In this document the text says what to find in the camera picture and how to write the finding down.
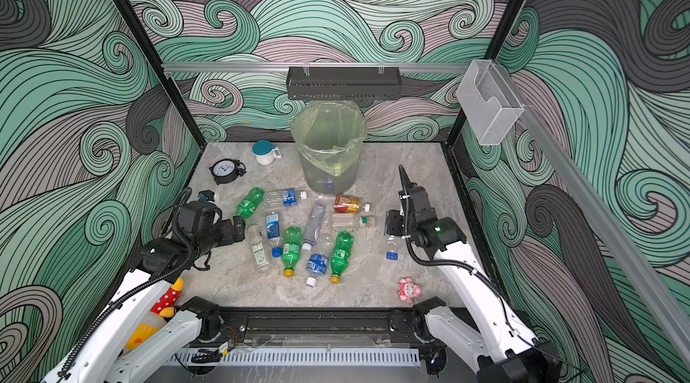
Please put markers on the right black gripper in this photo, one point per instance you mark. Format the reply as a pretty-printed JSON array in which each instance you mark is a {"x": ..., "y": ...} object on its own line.
[{"x": 393, "y": 222}]

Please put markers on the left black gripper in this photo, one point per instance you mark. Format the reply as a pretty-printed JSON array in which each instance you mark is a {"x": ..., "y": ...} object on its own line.
[{"x": 229, "y": 236}]

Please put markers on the clear bottle green white label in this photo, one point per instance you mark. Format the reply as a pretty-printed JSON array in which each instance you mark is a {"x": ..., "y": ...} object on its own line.
[{"x": 255, "y": 237}]

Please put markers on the small clear bottle blue cap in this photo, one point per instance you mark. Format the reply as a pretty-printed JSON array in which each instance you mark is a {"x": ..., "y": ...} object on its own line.
[{"x": 392, "y": 248}]

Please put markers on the clear bottle green neck band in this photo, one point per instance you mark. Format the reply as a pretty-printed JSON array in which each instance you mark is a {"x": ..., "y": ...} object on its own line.
[{"x": 352, "y": 220}]

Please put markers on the red yellow tea bottle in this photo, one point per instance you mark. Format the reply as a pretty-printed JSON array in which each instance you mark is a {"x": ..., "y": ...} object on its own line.
[{"x": 350, "y": 204}]

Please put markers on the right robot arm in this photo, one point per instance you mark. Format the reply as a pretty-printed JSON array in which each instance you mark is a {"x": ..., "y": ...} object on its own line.
[{"x": 497, "y": 345}]

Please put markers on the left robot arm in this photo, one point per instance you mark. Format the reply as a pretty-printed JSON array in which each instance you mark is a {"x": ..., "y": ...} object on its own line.
[{"x": 100, "y": 354}]

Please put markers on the mesh bin with green bag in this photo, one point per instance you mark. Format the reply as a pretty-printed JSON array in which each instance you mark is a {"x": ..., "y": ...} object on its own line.
[{"x": 329, "y": 136}]

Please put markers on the clear bottle blue scenic label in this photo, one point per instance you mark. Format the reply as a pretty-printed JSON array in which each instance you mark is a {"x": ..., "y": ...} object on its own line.
[{"x": 273, "y": 231}]

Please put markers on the black round alarm clock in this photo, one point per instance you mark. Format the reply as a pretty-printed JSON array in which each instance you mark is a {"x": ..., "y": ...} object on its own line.
[{"x": 227, "y": 170}]

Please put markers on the green soda bottle yellow cap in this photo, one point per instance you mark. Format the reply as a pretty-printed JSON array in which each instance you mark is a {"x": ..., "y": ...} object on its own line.
[{"x": 291, "y": 250}]

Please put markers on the pink flower toy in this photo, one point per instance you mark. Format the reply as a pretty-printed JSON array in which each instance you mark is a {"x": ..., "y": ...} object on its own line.
[{"x": 409, "y": 291}]

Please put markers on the clear bottle blue label white cap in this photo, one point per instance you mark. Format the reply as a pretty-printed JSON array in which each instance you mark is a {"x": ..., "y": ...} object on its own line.
[{"x": 284, "y": 198}]

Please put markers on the tall clear bottle white cap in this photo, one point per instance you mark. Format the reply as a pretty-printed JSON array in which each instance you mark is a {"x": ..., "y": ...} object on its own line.
[{"x": 313, "y": 227}]

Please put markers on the small clear bottle blue label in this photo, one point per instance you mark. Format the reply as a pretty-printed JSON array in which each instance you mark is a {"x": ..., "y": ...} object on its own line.
[{"x": 319, "y": 260}]

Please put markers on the white mug with teal lid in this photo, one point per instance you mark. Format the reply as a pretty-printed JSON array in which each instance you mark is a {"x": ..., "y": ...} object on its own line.
[{"x": 265, "y": 152}]

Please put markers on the yellow chick plush toy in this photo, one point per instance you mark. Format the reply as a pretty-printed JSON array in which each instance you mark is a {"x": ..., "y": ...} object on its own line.
[{"x": 157, "y": 317}]

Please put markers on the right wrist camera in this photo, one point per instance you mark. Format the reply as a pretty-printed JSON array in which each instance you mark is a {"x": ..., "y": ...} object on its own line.
[{"x": 406, "y": 184}]

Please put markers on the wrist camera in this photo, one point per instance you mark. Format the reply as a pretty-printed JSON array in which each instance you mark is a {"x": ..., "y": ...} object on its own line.
[
  {"x": 206, "y": 195},
  {"x": 406, "y": 184}
]

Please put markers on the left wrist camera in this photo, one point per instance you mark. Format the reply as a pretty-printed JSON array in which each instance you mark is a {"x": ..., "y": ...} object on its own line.
[{"x": 206, "y": 195}]

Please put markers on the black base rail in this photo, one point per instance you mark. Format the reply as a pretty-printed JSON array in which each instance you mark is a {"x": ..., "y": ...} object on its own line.
[{"x": 393, "y": 324}]

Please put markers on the white cable duct strip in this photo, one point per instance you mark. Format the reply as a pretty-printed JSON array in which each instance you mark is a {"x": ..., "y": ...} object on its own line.
[{"x": 338, "y": 357}]

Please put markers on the clear acrylic wall holder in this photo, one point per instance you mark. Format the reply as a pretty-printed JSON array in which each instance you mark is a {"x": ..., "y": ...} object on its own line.
[{"x": 490, "y": 100}]

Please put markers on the black wall shelf tray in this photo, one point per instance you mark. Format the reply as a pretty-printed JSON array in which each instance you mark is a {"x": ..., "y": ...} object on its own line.
[{"x": 344, "y": 83}]

